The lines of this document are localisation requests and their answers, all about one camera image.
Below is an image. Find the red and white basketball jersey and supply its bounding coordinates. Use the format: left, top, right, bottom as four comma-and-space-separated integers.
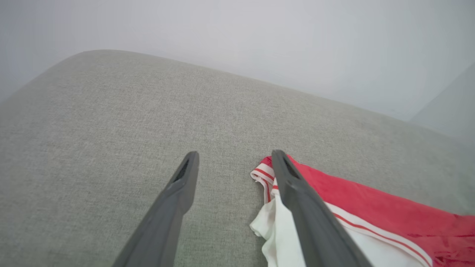
249, 155, 475, 267

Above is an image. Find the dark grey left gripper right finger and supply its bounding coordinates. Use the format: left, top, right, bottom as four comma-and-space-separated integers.
272, 149, 373, 267

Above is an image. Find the grey fabric sofa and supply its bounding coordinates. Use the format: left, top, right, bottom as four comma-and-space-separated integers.
0, 49, 475, 267

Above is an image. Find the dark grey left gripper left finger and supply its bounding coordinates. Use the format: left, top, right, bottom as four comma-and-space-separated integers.
112, 151, 200, 267

